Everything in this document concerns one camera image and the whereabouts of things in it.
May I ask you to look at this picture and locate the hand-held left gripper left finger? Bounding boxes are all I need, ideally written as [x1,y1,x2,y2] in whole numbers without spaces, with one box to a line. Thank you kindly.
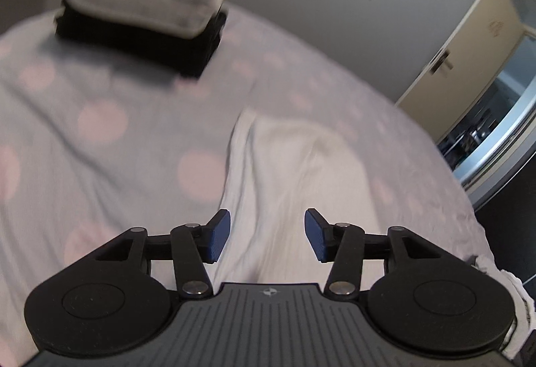
[94,209,232,301]

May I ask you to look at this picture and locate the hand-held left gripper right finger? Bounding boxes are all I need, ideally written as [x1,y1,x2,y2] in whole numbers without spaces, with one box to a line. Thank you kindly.
[304,208,445,301]

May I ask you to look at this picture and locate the white long-sleeved shirt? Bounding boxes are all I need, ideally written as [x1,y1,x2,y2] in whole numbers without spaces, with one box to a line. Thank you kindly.
[213,107,381,289]

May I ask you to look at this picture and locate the grey bed sheet pink dots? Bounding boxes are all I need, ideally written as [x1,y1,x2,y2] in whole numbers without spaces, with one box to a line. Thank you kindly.
[0,4,503,367]

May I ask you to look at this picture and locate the mirrored sliding door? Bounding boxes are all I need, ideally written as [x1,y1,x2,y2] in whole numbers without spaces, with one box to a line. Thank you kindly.
[437,30,536,209]

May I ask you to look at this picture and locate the white cloth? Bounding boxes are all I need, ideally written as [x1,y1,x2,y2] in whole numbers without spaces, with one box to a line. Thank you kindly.
[475,257,536,360]

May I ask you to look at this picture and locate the cream door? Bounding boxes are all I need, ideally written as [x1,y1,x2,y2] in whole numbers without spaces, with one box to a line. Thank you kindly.
[395,0,525,147]

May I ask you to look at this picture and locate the black door handle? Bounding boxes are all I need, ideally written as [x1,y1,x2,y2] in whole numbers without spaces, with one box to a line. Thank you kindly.
[430,51,454,75]

